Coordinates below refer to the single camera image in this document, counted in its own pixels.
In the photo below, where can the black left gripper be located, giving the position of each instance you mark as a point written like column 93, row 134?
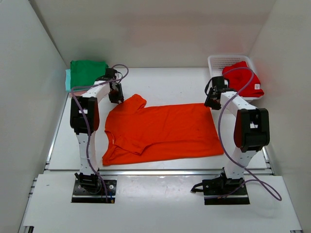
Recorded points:
column 119, row 97

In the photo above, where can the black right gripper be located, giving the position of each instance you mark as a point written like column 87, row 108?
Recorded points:
column 208, row 104

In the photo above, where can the orange t shirt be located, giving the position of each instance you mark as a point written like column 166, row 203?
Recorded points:
column 138, row 134

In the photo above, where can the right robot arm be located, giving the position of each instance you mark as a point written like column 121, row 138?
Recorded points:
column 251, row 132

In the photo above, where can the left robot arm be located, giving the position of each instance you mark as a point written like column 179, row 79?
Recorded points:
column 85, row 120

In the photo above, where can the red t shirt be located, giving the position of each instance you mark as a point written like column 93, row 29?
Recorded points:
column 238, row 75

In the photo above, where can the white plastic basket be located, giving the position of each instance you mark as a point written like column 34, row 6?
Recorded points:
column 216, row 63

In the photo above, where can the pink folded t shirt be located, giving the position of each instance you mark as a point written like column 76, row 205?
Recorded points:
column 77, row 93

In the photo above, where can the green folded t shirt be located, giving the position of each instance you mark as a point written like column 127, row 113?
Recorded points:
column 86, row 72

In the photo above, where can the teal folded t shirt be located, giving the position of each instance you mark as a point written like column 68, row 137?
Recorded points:
column 68, row 80

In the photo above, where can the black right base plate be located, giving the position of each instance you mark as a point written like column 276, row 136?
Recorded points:
column 215, row 192

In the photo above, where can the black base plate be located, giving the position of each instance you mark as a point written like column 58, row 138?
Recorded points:
column 82, row 195
column 215, row 192

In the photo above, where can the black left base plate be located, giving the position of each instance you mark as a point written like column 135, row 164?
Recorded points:
column 82, row 195

